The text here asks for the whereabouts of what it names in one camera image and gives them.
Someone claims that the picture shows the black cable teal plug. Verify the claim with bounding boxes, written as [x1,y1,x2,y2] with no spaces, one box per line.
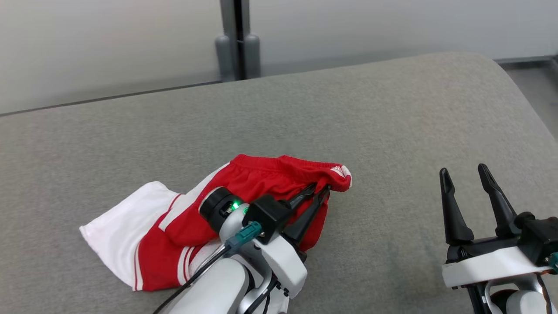
[535,252,558,314]
[153,221,263,314]

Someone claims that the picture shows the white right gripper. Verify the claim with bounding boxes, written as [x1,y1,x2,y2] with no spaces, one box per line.
[439,164,552,288]

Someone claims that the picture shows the grey cylinder post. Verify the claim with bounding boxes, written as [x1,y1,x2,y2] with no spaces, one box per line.
[243,34,261,80]
[215,35,236,82]

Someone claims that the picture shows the thin black cable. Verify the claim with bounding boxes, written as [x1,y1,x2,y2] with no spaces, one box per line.
[244,273,279,314]

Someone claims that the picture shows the dark grey vertical frame post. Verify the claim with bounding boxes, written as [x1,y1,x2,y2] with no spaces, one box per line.
[220,0,251,81]

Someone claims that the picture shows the red shirt white sleeves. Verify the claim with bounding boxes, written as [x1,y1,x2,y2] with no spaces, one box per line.
[79,154,353,292]

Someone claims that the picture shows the grey fabric sofa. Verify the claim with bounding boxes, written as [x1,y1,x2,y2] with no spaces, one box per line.
[0,52,558,314]

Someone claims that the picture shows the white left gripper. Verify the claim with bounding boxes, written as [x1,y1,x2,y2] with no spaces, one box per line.
[248,183,331,300]

